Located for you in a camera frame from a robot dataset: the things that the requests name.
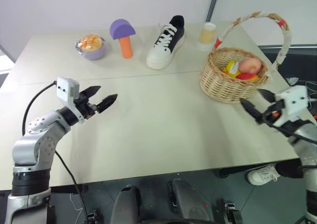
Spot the purple half-round foam block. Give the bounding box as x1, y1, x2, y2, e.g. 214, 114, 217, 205
109, 18, 137, 41

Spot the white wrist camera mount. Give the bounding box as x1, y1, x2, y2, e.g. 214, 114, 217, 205
273, 85, 310, 127
55, 77, 85, 124

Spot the black and white sneaker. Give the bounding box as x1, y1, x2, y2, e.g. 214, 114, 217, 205
146, 15, 186, 70

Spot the dark trouser leg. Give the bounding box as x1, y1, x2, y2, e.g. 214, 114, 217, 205
275, 159, 304, 179

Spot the wicker basket with handle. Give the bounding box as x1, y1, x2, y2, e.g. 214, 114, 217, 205
199, 10, 293, 105

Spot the orange foam cylinder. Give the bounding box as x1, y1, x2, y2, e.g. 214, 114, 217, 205
118, 35, 135, 59

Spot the dark rounded grey shape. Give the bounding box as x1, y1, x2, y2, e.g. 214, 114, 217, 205
167, 178, 215, 224
110, 185, 150, 224

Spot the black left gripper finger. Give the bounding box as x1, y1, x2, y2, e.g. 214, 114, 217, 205
96, 93, 118, 114
80, 85, 102, 99

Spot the red and yellow mango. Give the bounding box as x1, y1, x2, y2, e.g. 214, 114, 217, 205
235, 72, 260, 82

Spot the all-white sneaker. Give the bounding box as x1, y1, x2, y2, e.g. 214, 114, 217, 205
247, 163, 282, 186

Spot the purple bowl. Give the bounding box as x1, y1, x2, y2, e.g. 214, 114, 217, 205
75, 35, 108, 61

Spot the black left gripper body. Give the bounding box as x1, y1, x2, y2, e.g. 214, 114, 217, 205
73, 92, 100, 121

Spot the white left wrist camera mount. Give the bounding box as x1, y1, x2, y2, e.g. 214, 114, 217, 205
55, 77, 85, 124

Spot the beige paper cup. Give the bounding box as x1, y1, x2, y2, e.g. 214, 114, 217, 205
196, 22, 217, 52

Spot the grey metal post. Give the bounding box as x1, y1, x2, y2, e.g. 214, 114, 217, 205
205, 0, 222, 24

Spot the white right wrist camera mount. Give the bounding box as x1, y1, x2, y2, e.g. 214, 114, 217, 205
273, 85, 310, 127

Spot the black metal bracket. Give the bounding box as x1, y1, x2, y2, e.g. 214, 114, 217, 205
217, 198, 244, 224
86, 210, 100, 224

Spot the yellow peeled toy banana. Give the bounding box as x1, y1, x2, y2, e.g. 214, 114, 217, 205
222, 61, 242, 80

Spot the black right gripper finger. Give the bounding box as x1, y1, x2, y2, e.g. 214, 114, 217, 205
258, 89, 276, 104
239, 98, 264, 124

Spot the pink peach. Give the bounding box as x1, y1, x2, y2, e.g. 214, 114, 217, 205
237, 57, 263, 75

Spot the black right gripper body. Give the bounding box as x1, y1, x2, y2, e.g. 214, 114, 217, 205
260, 100, 286, 126

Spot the plastic-wrapped orange bun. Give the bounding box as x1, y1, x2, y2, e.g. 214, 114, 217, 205
77, 34, 104, 53

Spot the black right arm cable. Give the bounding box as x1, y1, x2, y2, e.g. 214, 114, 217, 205
266, 121, 317, 145

